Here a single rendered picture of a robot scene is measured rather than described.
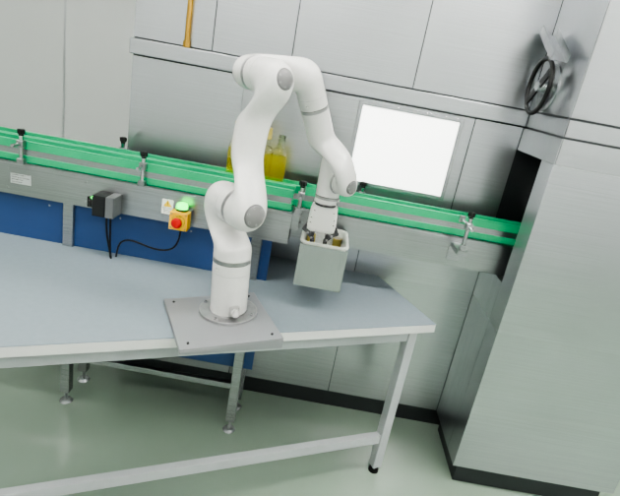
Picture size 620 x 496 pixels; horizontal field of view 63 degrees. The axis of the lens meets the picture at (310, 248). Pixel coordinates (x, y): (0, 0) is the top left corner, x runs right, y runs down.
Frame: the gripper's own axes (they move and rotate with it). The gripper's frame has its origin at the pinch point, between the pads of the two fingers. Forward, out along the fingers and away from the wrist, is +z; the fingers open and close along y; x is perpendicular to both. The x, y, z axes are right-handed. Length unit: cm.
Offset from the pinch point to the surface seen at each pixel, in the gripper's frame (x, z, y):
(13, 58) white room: -342, -18, 310
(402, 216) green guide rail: -22.4, -10.6, -31.8
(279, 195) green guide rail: -13.4, -12.1, 17.4
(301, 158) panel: -39.0, -23.0, 11.8
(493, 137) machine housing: -41, -46, -64
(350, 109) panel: -39, -46, -4
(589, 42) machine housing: -6, -82, -75
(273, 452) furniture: 18, 79, 2
